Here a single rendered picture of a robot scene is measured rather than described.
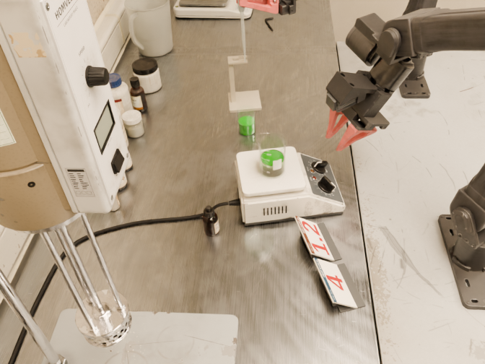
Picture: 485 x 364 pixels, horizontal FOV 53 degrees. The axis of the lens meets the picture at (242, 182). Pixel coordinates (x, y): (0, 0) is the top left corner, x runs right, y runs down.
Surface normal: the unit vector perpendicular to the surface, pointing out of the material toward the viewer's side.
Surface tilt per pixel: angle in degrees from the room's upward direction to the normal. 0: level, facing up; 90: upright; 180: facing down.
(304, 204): 90
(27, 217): 90
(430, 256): 0
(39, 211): 90
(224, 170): 0
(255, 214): 90
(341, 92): 64
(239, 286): 0
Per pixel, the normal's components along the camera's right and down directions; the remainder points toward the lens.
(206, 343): -0.05, -0.72
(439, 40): -0.77, 0.47
